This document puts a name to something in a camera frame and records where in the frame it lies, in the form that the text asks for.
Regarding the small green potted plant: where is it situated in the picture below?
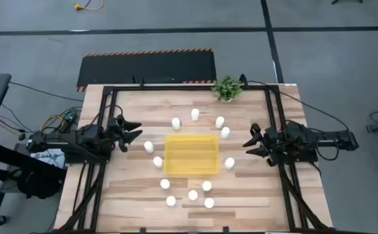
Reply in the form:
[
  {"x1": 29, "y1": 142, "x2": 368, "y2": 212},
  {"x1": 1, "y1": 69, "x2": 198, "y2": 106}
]
[{"x1": 210, "y1": 75, "x2": 243, "y2": 103}]

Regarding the black floor cable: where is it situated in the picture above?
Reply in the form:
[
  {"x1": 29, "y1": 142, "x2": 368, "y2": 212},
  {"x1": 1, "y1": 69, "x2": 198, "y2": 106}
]
[{"x1": 8, "y1": 81, "x2": 85, "y2": 103}]

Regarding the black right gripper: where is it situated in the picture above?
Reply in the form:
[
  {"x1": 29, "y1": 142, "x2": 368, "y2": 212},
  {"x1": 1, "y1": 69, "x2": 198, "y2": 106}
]
[{"x1": 243, "y1": 122, "x2": 281, "y2": 167}]

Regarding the white printed paper sheet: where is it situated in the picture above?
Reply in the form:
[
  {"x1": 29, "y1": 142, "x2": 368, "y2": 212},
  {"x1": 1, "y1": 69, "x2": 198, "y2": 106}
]
[{"x1": 29, "y1": 148, "x2": 68, "y2": 169}]

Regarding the black hazard-striped floor mat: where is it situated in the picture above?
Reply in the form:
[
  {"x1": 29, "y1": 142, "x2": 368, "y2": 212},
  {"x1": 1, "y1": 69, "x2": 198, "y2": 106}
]
[{"x1": 75, "y1": 47, "x2": 217, "y2": 93}]

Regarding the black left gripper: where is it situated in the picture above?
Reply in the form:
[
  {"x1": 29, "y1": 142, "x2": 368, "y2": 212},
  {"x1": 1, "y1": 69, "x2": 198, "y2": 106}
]
[{"x1": 107, "y1": 114, "x2": 143, "y2": 153}]

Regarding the black power supply box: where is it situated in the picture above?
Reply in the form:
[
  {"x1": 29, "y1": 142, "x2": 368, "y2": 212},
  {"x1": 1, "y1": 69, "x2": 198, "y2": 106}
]
[{"x1": 63, "y1": 112, "x2": 78, "y2": 126}]

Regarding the yellow extension cord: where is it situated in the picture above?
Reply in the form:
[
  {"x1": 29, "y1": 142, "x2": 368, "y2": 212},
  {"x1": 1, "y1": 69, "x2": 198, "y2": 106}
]
[{"x1": 74, "y1": 0, "x2": 105, "y2": 12}]

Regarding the black bag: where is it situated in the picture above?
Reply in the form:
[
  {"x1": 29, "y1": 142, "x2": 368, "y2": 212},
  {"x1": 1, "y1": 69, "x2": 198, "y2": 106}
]
[{"x1": 14, "y1": 168, "x2": 64, "y2": 200}]

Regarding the yellow translucent plastic basket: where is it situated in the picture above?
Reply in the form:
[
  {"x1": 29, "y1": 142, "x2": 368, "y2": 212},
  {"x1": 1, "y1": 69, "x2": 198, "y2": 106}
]
[{"x1": 163, "y1": 134, "x2": 221, "y2": 176}]

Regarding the thin yellow cable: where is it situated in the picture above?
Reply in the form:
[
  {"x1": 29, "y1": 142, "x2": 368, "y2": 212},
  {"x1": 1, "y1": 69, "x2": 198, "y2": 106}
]
[{"x1": 40, "y1": 114, "x2": 68, "y2": 134}]

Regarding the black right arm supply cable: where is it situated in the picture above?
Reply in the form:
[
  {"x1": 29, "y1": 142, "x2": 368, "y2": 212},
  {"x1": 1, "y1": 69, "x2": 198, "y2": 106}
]
[{"x1": 239, "y1": 73, "x2": 351, "y2": 133}]

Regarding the black equipment stand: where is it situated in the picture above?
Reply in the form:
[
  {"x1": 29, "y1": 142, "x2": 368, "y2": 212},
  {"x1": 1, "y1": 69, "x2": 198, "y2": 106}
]
[{"x1": 0, "y1": 139, "x2": 68, "y2": 225}]

